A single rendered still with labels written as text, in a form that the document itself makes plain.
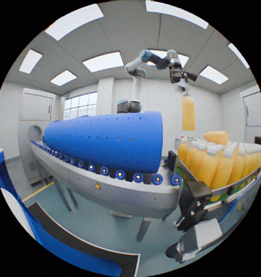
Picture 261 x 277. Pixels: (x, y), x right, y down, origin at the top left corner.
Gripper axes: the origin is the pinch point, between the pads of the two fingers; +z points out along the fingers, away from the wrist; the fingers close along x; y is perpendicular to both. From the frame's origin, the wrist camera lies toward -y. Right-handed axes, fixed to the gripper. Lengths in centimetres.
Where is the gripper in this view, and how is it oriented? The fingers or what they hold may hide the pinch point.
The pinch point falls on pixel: (186, 93)
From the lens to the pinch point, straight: 49.7
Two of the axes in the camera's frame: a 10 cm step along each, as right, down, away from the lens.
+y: -9.5, -0.4, 3.2
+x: -3.2, 0.5, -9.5
